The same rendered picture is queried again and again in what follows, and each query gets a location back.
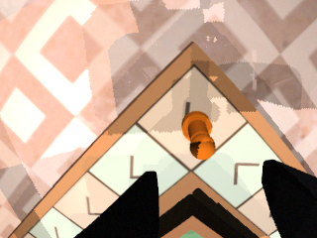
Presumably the square board with central tray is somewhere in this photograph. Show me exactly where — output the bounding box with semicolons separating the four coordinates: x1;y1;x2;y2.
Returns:
21;64;284;238

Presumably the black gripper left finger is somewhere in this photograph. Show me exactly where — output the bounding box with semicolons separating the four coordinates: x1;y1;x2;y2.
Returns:
74;171;159;238

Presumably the tan flat square frame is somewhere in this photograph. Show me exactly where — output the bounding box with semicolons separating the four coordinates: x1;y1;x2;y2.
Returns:
8;41;308;238

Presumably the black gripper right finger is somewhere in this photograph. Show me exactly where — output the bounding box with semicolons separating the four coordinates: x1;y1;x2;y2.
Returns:
262;159;317;238

